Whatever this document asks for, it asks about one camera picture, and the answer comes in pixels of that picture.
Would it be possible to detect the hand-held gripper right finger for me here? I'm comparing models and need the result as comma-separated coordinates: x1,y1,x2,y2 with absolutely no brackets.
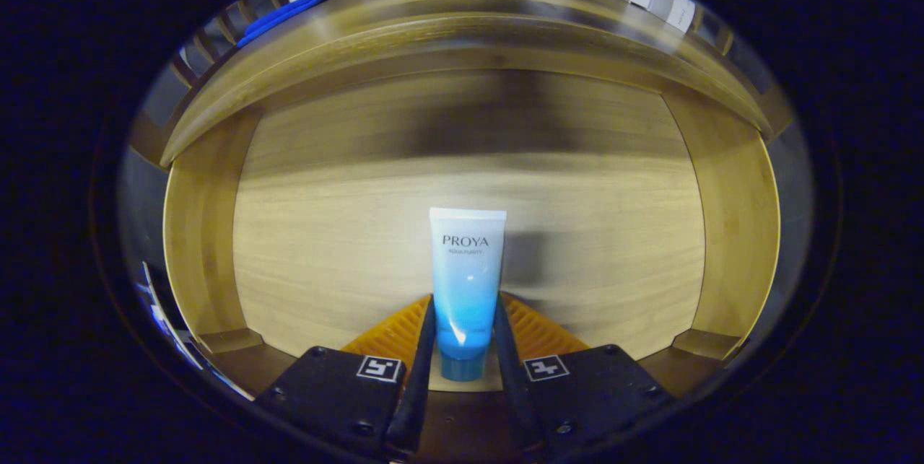
493,292,676,459

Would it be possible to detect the wooden drawer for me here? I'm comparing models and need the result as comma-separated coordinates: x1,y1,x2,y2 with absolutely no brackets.
162,69,782,461

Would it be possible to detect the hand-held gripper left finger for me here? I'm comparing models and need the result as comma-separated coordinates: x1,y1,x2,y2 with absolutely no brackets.
254,294,438,461

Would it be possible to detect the blue white tube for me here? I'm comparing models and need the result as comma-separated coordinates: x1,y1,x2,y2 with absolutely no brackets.
429,207,507,382

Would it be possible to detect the blue folded cloth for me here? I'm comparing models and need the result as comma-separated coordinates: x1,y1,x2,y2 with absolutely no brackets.
237,0,358,48

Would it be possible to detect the wooden cabinet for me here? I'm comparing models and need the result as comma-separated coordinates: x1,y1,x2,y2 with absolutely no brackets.
130,0,795,169

